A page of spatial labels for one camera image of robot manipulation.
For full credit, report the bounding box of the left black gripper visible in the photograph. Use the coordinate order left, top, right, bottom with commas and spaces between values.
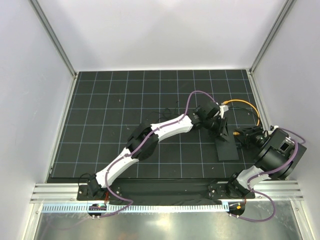
203, 116, 231, 143

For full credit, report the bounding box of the black ethernet cable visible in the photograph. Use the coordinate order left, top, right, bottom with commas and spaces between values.
228, 106, 261, 120

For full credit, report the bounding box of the orange ethernet cable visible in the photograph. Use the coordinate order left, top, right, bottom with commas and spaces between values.
221, 99, 261, 136

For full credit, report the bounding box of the black network switch box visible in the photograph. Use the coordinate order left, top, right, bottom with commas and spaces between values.
215, 135, 240, 162

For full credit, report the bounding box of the black power adapter with cord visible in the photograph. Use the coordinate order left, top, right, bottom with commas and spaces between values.
148, 101, 181, 123

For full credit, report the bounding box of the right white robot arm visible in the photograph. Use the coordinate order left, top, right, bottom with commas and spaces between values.
225, 126, 307, 199

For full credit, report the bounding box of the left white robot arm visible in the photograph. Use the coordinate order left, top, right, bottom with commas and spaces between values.
87, 101, 229, 200

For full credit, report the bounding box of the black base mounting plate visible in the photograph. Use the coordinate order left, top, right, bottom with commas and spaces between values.
76, 177, 241, 201

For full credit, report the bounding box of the black grid cutting mat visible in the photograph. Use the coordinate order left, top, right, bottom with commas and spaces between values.
47, 69, 257, 183

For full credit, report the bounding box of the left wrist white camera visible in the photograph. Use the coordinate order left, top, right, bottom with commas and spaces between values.
219, 105, 229, 119

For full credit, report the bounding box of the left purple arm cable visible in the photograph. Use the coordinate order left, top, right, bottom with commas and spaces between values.
104, 90, 222, 216

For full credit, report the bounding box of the right aluminium frame post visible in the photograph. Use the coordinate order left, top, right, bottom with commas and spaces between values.
249, 0, 296, 75

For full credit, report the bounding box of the aluminium frame post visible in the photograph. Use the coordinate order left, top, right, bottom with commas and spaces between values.
28, 0, 77, 78
249, 0, 296, 75

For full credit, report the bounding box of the white slotted cable duct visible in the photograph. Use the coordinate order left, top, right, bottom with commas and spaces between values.
41, 202, 229, 214

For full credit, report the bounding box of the aluminium front rail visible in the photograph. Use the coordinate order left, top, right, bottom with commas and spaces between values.
29, 180, 304, 204

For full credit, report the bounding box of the left aluminium frame post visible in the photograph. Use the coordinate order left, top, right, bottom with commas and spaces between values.
28, 0, 77, 78

